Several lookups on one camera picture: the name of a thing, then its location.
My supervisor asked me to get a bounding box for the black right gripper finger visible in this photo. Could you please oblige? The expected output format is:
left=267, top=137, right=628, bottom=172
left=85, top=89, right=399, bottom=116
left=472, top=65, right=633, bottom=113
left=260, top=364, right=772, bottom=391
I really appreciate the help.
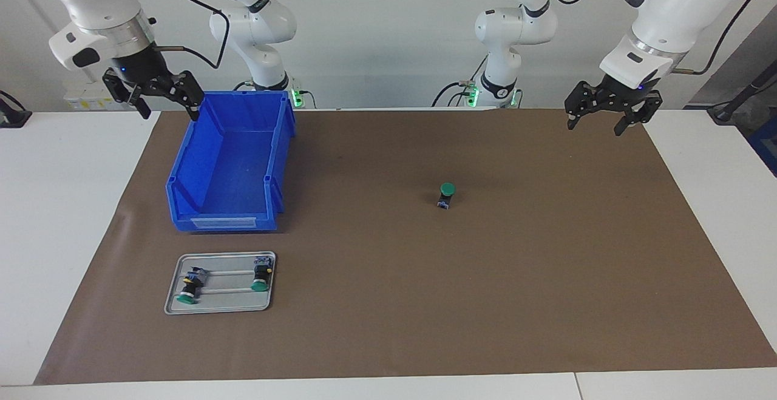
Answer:
left=101, top=68, right=152, bottom=120
left=155, top=70, right=206, bottom=122

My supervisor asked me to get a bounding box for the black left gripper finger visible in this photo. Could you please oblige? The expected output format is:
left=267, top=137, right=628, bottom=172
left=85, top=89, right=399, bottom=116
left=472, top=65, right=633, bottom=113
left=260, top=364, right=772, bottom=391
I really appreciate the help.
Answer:
left=613, top=92, right=664, bottom=137
left=564, top=81, right=608, bottom=131

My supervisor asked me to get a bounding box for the blue plastic storage bin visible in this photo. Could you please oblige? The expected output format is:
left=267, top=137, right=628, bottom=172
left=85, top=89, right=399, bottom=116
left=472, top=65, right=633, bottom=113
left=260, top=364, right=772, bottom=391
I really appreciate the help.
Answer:
left=165, top=90, right=297, bottom=232

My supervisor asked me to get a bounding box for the black stand pole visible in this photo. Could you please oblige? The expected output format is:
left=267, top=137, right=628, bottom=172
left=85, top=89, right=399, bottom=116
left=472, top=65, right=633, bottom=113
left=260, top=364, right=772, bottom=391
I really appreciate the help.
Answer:
left=707, top=60, right=777, bottom=125

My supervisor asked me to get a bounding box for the black table clamp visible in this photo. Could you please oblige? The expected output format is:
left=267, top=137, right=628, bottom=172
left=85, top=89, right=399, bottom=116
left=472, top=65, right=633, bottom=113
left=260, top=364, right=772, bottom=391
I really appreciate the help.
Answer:
left=0, top=90, right=32, bottom=129

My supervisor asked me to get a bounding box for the grey metal tray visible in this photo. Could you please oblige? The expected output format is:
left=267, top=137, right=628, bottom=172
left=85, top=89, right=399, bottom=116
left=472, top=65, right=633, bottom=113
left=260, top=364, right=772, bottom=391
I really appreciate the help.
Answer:
left=164, top=251, right=277, bottom=316

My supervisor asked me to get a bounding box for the brown table mat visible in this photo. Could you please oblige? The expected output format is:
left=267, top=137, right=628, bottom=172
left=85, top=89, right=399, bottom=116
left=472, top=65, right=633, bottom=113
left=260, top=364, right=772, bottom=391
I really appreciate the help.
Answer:
left=33, top=107, right=777, bottom=385

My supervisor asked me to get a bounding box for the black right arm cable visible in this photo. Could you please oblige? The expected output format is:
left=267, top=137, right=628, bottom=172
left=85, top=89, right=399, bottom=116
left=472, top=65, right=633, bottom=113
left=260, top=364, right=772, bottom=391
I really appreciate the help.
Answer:
left=152, top=0, right=231, bottom=70

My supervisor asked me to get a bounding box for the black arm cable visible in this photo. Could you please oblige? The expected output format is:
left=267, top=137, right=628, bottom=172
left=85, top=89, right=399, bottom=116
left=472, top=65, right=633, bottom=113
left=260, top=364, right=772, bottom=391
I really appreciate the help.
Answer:
left=152, top=0, right=231, bottom=70
left=543, top=0, right=761, bottom=76

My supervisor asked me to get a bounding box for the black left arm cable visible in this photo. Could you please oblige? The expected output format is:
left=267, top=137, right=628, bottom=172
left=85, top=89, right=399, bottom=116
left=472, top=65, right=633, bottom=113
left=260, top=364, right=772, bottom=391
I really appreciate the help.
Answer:
left=543, top=0, right=761, bottom=76

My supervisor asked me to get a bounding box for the blue metal frame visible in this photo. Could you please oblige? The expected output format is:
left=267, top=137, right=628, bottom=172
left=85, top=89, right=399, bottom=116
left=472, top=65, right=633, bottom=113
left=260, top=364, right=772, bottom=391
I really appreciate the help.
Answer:
left=748, top=115, right=777, bottom=177

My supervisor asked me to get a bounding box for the black base cable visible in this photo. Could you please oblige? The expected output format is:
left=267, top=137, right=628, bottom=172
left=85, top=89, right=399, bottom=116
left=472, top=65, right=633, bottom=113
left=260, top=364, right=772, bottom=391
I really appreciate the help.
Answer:
left=432, top=54, right=489, bottom=108

